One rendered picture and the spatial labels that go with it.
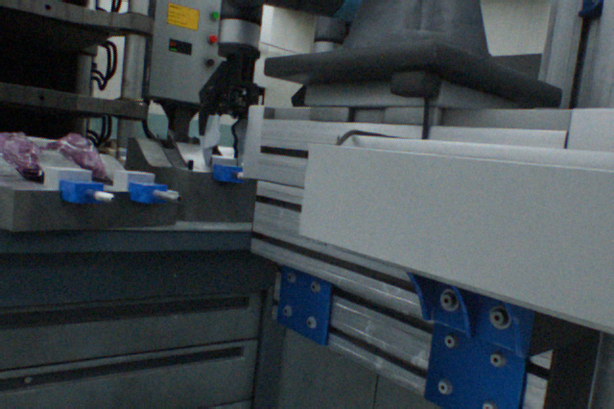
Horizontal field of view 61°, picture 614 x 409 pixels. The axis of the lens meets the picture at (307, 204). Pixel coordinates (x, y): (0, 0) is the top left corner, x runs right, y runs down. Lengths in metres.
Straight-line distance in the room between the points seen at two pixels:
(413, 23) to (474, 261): 0.28
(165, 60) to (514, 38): 6.69
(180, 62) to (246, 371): 1.13
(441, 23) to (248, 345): 0.74
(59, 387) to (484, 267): 0.78
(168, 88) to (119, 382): 1.11
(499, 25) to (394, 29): 7.77
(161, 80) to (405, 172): 1.57
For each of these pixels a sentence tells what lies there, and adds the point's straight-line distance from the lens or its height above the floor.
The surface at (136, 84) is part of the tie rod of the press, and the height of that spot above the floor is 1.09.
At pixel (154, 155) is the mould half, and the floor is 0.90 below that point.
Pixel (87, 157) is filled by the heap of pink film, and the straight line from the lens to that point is 0.98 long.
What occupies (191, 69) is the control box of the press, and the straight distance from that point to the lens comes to 1.88.
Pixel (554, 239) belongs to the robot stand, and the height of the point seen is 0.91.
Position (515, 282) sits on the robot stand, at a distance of 0.28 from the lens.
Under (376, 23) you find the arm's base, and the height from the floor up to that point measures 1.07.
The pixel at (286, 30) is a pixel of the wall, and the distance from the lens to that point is 10.15.
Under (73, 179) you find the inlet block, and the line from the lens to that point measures 0.80.
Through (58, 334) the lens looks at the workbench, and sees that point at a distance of 0.93.
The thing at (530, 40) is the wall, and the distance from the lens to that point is 8.01.
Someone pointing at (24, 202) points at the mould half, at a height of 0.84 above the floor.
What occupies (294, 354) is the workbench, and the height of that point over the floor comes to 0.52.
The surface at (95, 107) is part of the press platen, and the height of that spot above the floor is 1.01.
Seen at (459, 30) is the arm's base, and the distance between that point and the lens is 0.52.
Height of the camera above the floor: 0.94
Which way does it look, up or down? 5 degrees down
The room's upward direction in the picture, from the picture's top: 7 degrees clockwise
